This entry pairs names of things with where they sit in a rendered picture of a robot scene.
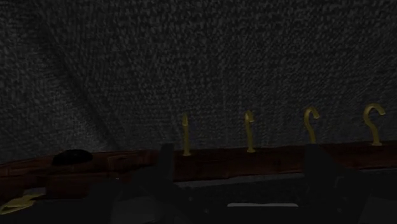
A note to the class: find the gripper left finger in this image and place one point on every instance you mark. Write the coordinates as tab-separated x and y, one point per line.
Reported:
166	173

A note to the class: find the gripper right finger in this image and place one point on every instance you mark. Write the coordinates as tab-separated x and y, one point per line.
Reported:
319	173

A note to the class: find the black rounded object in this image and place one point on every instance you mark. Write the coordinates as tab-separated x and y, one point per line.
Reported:
72	157

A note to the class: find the yellow flat object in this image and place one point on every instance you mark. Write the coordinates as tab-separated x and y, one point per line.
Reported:
18	203

